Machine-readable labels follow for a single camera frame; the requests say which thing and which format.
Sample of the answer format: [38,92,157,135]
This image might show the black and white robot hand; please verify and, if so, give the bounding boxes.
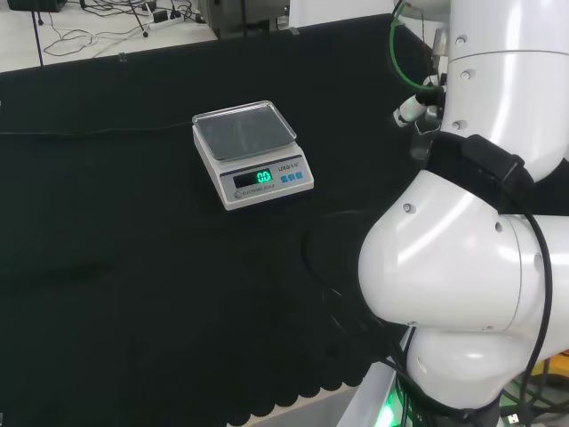
[392,73,447,134]

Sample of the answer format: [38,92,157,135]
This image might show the small clear glass beaker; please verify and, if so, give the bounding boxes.
[411,127,435,162]

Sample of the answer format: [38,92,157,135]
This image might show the white electronic balance steel pan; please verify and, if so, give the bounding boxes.
[191,100,315,213]

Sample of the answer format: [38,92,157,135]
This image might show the grey equipment box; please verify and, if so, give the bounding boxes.
[197,0,293,36]

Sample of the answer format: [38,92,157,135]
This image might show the white power strip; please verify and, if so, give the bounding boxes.
[148,10,186,31]

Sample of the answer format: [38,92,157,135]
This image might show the black scalloped bench cloth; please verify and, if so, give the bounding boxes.
[0,12,450,427]

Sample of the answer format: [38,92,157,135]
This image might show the black tripod leg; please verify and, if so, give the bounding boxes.
[29,0,46,68]

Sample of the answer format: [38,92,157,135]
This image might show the black box on floor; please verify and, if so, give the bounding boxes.
[6,0,68,13]

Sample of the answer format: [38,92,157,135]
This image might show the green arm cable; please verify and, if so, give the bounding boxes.
[388,0,436,93]

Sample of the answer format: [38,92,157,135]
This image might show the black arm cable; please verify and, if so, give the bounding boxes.
[461,146,555,427]

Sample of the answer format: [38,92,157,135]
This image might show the thin floor cable tangle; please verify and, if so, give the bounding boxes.
[43,0,155,60]

